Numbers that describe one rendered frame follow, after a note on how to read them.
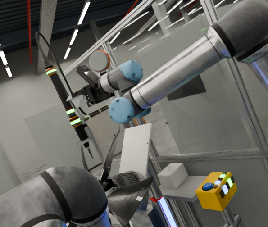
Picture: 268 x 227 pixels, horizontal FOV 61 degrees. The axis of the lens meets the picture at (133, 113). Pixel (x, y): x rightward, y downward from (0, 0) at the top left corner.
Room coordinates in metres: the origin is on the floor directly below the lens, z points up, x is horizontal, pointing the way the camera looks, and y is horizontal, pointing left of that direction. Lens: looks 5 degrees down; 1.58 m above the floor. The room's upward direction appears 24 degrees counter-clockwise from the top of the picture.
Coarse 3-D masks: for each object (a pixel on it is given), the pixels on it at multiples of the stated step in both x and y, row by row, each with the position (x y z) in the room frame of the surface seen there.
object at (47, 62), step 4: (44, 56) 1.03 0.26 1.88; (44, 60) 1.03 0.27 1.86; (48, 60) 1.03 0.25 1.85; (44, 64) 1.02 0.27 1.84; (48, 64) 1.02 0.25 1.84; (52, 64) 1.04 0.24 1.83; (76, 128) 1.02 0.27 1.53; (80, 128) 1.02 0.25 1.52; (76, 132) 1.03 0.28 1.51; (80, 132) 1.02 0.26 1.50; (84, 132) 1.03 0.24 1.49; (80, 136) 1.02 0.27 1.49; (84, 136) 1.03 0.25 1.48; (80, 140) 1.03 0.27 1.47; (84, 144) 1.03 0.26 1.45; (88, 144) 1.03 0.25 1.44
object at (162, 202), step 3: (162, 198) 0.77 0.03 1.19; (162, 201) 0.77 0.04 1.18; (162, 204) 0.76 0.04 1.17; (165, 204) 0.77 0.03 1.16; (165, 207) 0.77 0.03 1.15; (165, 210) 0.76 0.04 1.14; (168, 210) 0.77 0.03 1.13; (165, 213) 0.76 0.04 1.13; (168, 213) 0.77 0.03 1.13; (168, 216) 0.76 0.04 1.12; (171, 216) 0.77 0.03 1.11; (168, 219) 0.76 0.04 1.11; (171, 219) 0.77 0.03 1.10; (171, 222) 0.76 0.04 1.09; (174, 222) 0.77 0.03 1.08; (171, 225) 0.76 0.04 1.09; (174, 225) 0.77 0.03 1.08
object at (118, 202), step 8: (152, 176) 0.92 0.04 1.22; (136, 184) 0.95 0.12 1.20; (144, 184) 0.91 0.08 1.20; (112, 192) 1.01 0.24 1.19; (120, 192) 0.96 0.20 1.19; (128, 192) 0.93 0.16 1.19; (136, 192) 0.89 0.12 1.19; (144, 192) 0.86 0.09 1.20; (112, 200) 0.94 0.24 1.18; (120, 200) 0.90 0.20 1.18; (128, 200) 0.87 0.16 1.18; (136, 200) 0.84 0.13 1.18; (112, 208) 0.89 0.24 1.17; (120, 208) 0.86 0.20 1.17; (128, 208) 0.84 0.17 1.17; (136, 208) 0.81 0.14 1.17; (120, 216) 0.83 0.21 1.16; (128, 216) 0.80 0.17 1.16
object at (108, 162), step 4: (116, 136) 1.04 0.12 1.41; (116, 140) 1.19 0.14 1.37; (112, 144) 1.05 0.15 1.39; (116, 144) 1.22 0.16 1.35; (112, 148) 1.13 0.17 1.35; (112, 152) 1.16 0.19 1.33; (108, 156) 1.09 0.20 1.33; (112, 156) 1.18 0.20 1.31; (108, 160) 1.12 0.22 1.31; (112, 160) 1.19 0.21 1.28; (104, 164) 1.08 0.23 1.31; (108, 164) 1.14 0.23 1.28
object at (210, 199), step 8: (208, 176) 1.01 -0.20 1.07; (216, 176) 0.98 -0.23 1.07; (216, 184) 0.91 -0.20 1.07; (224, 184) 0.91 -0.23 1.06; (200, 192) 0.92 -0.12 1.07; (208, 192) 0.89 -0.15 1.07; (216, 192) 0.87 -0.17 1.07; (224, 192) 0.90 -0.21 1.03; (232, 192) 0.93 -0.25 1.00; (200, 200) 0.93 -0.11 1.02; (208, 200) 0.90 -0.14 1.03; (216, 200) 0.87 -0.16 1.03; (224, 200) 0.89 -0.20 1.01; (208, 208) 0.91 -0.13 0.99; (216, 208) 0.88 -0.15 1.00; (224, 208) 0.87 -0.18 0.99
